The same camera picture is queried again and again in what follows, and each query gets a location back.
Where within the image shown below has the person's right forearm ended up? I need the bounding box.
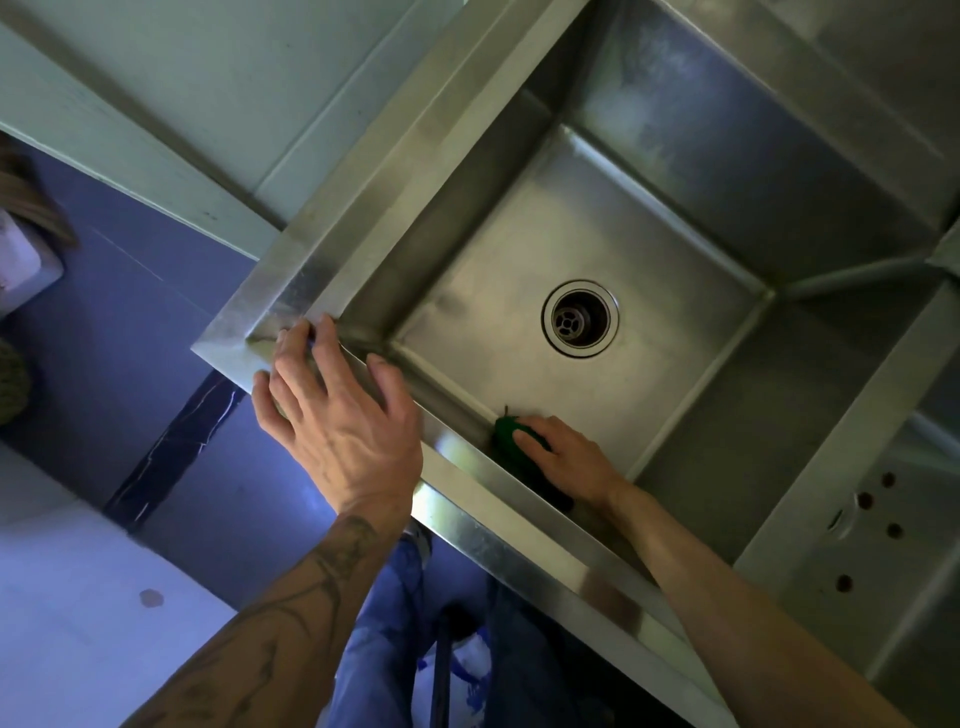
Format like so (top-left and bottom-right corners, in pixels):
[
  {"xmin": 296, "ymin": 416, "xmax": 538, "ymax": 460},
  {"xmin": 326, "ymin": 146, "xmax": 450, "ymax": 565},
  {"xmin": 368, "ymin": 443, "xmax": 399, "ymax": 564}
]
[{"xmin": 603, "ymin": 483, "xmax": 916, "ymax": 728}]

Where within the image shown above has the beige sack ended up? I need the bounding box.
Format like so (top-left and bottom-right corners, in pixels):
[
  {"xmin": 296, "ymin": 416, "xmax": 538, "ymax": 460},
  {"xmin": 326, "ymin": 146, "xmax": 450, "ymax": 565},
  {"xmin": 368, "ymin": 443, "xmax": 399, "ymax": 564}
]
[{"xmin": 0, "ymin": 337, "xmax": 33, "ymax": 427}]

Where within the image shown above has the person's right hand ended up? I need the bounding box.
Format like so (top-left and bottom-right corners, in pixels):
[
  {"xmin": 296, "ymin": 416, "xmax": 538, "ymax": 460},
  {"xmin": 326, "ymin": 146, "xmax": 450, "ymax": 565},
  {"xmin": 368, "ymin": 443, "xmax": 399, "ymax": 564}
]
[{"xmin": 512, "ymin": 414, "xmax": 628, "ymax": 511}]

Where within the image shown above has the white plastic tub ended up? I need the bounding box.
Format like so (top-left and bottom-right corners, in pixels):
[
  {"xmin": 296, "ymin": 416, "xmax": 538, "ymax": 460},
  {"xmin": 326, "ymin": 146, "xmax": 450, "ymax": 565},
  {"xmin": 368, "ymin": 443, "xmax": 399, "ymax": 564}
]
[{"xmin": 0, "ymin": 208, "xmax": 66, "ymax": 318}]

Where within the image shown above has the white blue-printed bag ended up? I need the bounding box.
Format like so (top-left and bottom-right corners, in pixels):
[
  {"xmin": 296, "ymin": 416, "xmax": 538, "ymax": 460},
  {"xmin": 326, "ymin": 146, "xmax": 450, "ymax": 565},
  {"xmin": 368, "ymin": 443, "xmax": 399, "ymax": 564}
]
[{"xmin": 412, "ymin": 626, "xmax": 494, "ymax": 728}]

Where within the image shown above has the person's left forearm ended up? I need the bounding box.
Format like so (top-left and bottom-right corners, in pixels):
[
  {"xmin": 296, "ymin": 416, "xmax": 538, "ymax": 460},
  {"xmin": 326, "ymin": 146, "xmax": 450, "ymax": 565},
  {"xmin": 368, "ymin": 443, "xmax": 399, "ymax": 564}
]
[{"xmin": 123, "ymin": 513, "xmax": 410, "ymax": 728}]

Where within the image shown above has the person's left hand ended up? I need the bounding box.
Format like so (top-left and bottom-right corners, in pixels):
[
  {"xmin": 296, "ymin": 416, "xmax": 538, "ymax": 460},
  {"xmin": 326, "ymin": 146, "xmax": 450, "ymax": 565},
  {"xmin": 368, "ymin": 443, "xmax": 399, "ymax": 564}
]
[{"xmin": 251, "ymin": 314, "xmax": 425, "ymax": 526}]

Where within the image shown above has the green scouring cloth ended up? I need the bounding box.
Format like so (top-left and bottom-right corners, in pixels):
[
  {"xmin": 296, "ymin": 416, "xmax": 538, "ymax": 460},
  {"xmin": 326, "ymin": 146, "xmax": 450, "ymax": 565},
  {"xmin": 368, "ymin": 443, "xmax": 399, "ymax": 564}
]
[{"xmin": 491, "ymin": 408, "xmax": 575, "ymax": 515}]

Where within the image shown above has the black pipe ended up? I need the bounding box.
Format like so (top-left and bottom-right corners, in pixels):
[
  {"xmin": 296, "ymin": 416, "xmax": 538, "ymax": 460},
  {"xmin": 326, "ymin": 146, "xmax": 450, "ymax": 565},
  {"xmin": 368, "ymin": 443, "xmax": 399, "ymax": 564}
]
[{"xmin": 429, "ymin": 607, "xmax": 460, "ymax": 728}]

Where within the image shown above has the basin drain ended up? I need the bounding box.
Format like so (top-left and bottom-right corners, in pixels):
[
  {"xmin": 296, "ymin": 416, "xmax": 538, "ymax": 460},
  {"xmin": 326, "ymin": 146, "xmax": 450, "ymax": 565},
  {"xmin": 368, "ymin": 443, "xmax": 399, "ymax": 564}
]
[
  {"xmin": 824, "ymin": 491, "xmax": 860, "ymax": 541},
  {"xmin": 541, "ymin": 279, "xmax": 621, "ymax": 360}
]

